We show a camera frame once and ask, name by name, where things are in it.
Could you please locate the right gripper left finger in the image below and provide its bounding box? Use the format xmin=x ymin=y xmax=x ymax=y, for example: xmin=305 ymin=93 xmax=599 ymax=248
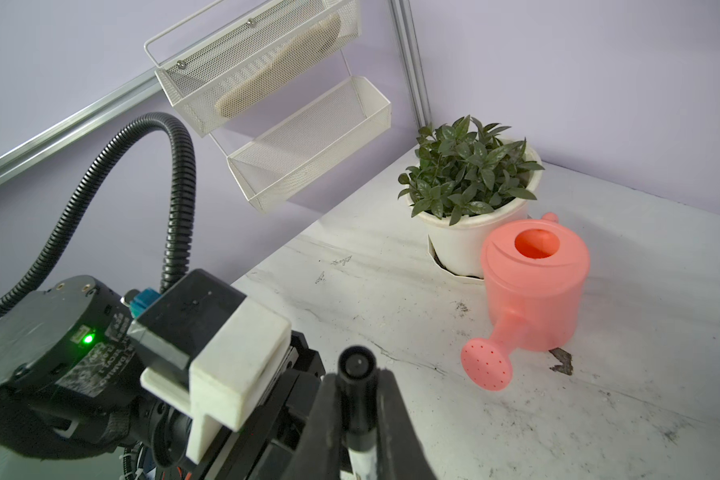
xmin=281 ymin=374 xmax=342 ymax=480

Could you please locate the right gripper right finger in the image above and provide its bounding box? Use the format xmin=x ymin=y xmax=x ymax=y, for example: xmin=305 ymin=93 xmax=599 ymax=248
xmin=376 ymin=369 xmax=436 ymax=480

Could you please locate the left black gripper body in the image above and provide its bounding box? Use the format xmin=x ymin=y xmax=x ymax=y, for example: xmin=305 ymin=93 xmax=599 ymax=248
xmin=119 ymin=329 xmax=328 ymax=480

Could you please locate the white marker black tip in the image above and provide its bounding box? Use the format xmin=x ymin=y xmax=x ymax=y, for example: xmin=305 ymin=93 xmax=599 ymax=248
xmin=337 ymin=346 xmax=379 ymax=479

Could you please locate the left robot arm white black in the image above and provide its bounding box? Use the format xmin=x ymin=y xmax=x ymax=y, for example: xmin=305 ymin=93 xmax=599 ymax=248
xmin=0 ymin=269 xmax=325 ymax=479

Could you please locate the pink watering can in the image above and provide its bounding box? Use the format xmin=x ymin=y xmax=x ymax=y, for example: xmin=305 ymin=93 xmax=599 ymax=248
xmin=460 ymin=212 xmax=590 ymax=391

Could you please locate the white lower mesh shelf bin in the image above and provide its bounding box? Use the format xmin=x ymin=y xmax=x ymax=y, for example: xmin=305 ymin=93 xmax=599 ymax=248
xmin=227 ymin=76 xmax=392 ymax=213

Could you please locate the white mesh shelf bin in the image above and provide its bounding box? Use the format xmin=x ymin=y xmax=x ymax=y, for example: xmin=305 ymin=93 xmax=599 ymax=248
xmin=150 ymin=1 xmax=361 ymax=136
xmin=227 ymin=76 xmax=392 ymax=213

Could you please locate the potted green plant white pot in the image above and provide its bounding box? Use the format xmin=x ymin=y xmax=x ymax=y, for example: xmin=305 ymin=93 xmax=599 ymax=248
xmin=398 ymin=115 xmax=544 ymax=279

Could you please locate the beige glove in shelf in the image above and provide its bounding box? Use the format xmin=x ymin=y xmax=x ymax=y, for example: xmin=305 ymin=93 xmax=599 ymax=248
xmin=214 ymin=13 xmax=342 ymax=119

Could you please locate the white upper mesh shelf bin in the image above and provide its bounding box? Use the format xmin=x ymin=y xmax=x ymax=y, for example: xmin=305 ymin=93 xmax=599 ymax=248
xmin=150 ymin=1 xmax=361 ymax=136

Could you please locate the left black corrugated cable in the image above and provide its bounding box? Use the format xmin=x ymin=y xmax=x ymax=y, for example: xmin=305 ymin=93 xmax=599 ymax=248
xmin=0 ymin=112 xmax=198 ymax=328

